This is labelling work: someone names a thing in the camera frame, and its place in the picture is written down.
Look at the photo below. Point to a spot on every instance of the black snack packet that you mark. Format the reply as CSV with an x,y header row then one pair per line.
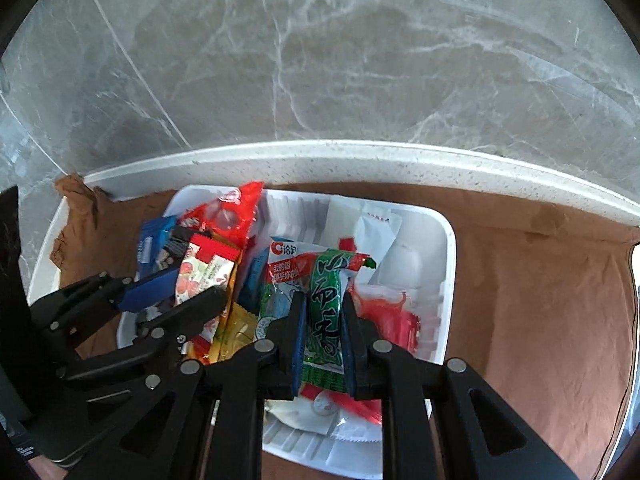
x,y
172,250

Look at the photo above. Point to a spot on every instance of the red candy packet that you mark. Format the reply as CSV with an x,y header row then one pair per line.
x,y
235,210

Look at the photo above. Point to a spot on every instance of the white plastic tray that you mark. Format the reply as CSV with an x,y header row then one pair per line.
x,y
300,210

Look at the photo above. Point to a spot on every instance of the clear orange-print snack packet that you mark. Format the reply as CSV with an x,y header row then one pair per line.
x,y
385,310

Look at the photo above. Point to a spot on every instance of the orange fruit-print snack packet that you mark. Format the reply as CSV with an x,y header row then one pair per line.
x,y
210,265

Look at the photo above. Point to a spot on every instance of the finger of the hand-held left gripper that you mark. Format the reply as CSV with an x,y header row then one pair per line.
x,y
150,290
200,310

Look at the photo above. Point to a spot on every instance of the brown cloth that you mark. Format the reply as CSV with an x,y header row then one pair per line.
x,y
525,285

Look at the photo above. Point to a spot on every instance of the dark blue snack packet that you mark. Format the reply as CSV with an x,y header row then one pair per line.
x,y
152,240

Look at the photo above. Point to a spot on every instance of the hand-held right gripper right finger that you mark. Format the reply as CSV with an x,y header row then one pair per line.
x,y
348,345

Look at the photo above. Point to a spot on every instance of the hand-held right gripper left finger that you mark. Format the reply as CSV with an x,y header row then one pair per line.
x,y
298,345

